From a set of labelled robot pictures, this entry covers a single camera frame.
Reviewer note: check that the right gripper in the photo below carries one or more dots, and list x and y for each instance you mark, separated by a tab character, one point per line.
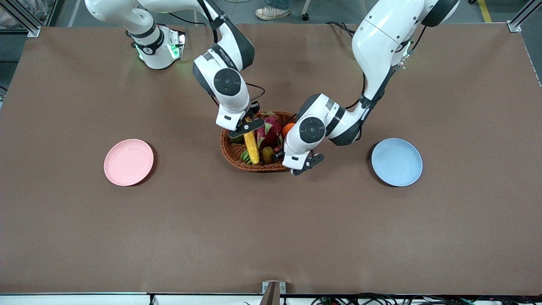
254	107

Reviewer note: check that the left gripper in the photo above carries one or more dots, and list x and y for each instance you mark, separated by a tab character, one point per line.
280	155

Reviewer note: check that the yellow banana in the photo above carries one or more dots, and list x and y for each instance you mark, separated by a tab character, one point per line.
251	148

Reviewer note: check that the dark red apple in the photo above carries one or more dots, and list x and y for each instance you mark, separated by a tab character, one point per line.
278	149

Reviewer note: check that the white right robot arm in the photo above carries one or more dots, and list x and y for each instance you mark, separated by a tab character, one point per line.
227	81

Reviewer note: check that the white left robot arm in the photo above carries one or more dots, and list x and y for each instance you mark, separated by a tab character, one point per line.
381	38

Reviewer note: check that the small green banana bunch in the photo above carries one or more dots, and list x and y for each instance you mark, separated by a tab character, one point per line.
245	157

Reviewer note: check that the green avocado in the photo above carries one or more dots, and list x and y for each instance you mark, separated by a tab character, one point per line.
237	140

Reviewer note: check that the pink dragon fruit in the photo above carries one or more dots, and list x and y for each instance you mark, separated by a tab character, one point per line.
271	127

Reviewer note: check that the brown wicker basket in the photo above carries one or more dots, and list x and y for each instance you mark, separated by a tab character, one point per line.
230	154

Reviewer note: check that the brown kiwi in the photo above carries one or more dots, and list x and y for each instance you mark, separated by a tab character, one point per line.
268	155

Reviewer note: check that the orange fruit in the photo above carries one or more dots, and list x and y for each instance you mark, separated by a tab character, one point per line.
288	129

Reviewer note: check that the brown table cover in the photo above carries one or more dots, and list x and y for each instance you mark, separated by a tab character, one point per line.
271	233

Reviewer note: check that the blue plate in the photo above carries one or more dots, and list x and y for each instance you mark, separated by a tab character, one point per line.
396	162

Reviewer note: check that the white sneaker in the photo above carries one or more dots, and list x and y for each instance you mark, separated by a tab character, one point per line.
272	12

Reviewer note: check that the pink plate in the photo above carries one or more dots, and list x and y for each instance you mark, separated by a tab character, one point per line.
128	162

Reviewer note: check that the white table edge rail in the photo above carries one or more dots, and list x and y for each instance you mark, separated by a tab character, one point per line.
84	300

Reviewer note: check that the aluminium frame post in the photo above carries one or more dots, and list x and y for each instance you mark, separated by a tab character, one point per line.
25	23
518	21

